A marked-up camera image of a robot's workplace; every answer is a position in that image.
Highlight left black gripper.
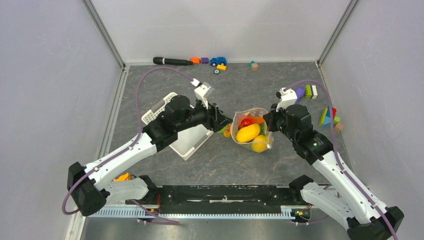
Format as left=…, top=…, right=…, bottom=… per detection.
left=175, top=96, right=233, bottom=133

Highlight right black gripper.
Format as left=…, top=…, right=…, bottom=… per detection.
left=263, top=102, right=298, bottom=143

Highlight green toy pepper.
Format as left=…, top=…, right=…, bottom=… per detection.
left=217, top=126, right=227, bottom=133

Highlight red orange toy chili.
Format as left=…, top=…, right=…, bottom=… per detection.
left=238, top=117, right=255, bottom=130

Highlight yellow toy mango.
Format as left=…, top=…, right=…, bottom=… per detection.
left=235, top=123, right=261, bottom=143

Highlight clear zip top bag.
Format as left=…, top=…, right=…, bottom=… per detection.
left=231, top=108, right=274, bottom=152

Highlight green toy grapes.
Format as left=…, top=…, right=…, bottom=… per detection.
left=259, top=123, right=267, bottom=136

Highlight orange toy pumpkin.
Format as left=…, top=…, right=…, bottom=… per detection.
left=248, top=115, right=265, bottom=125

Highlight yellow toy lemon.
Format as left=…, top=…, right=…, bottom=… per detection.
left=251, top=135, right=269, bottom=153

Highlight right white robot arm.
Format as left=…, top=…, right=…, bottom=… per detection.
left=264, top=103, right=405, bottom=240

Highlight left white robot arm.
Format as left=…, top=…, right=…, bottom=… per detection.
left=62, top=95, right=232, bottom=217

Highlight yellow butterfly toy block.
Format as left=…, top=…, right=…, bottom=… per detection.
left=223, top=123, right=232, bottom=138

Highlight purple toy eggplant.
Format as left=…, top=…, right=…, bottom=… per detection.
left=294, top=86, right=306, bottom=104

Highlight multicolour brick stack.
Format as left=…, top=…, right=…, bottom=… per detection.
left=318, top=107, right=341, bottom=127

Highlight green white brick stack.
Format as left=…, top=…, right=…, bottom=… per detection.
left=304, top=84, right=318, bottom=99

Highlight white perforated plastic basket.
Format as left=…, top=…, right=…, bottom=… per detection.
left=141, top=92, right=214, bottom=161

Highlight small wooden cube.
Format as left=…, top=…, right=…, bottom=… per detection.
left=333, top=122, right=344, bottom=133

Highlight yellow toy brick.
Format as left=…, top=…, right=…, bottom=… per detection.
left=216, top=64, right=227, bottom=71

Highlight blue toy car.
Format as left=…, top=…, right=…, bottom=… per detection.
left=209, top=56, right=227, bottom=67

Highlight purple toy block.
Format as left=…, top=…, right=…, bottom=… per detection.
left=200, top=57, right=209, bottom=64

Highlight teal and wood cubes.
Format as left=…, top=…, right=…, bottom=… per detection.
left=249, top=60, right=259, bottom=72

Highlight orange toy piece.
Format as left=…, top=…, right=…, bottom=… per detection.
left=190, top=57, right=202, bottom=64

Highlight black microphone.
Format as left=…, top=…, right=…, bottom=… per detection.
left=152, top=56, right=194, bottom=66

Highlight orange yellow clamp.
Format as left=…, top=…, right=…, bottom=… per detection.
left=113, top=172, right=132, bottom=182

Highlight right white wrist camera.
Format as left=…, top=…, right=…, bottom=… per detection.
left=276, top=87, right=298, bottom=112

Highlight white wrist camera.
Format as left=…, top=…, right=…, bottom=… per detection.
left=276, top=87, right=298, bottom=112
left=191, top=78, right=214, bottom=110

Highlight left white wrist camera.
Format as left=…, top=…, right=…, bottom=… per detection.
left=191, top=78, right=214, bottom=110

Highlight white cable duct rail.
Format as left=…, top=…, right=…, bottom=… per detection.
left=90, top=206, right=295, bottom=220

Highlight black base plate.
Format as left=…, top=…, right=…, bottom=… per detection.
left=138, top=185, right=308, bottom=214

